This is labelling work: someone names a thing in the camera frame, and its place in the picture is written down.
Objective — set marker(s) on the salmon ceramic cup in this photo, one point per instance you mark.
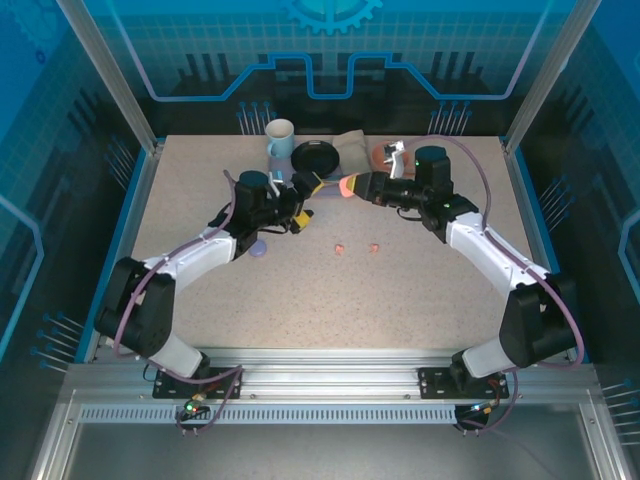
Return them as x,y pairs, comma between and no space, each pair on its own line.
377,155

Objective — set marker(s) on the aluminium table side rail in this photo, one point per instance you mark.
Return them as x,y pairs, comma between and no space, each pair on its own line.
126,245
540,250

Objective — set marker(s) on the grey metal shelf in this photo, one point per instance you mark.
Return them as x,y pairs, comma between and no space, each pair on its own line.
325,455

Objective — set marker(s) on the lavender tray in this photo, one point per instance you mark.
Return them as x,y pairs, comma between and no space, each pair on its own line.
280,164

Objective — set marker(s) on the pink earbud charging case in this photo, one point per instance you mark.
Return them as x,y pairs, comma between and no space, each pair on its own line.
346,186

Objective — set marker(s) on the aluminium mounting rail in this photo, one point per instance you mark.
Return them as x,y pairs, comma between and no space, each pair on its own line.
330,372

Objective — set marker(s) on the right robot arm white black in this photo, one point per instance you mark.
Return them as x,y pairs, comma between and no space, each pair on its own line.
490,250

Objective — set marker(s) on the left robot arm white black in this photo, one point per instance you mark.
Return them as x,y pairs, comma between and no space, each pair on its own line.
200,252

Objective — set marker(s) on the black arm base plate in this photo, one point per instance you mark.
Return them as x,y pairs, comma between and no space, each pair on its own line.
432,382
165,390

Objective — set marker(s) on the black plate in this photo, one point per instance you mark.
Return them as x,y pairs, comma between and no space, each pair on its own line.
315,155

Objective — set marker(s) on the purple earbud charging case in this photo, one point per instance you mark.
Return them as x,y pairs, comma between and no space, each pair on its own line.
260,249

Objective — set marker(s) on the beige folded cloth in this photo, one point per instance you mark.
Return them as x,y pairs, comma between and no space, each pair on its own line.
352,147

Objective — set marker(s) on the light blue mug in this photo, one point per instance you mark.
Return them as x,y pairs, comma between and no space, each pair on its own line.
280,145

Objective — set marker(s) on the aluminium frame post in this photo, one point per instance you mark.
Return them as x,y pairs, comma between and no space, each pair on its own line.
547,75
112,75

